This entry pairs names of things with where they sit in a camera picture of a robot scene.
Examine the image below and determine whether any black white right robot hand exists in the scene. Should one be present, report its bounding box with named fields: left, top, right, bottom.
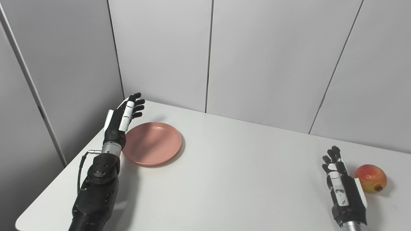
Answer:
left=322, top=146, right=368, bottom=228

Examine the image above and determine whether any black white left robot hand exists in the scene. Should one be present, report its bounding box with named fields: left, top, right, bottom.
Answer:
left=103, top=93, right=145, bottom=150

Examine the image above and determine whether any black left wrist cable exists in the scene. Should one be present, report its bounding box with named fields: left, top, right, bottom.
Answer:
left=77, top=150, right=102, bottom=196

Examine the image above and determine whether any pink round plate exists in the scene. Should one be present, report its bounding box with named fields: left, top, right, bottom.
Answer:
left=122, top=122, right=182, bottom=166

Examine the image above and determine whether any red yellow pomegranate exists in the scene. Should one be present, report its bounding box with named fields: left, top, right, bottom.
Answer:
left=354, top=164, right=387, bottom=193

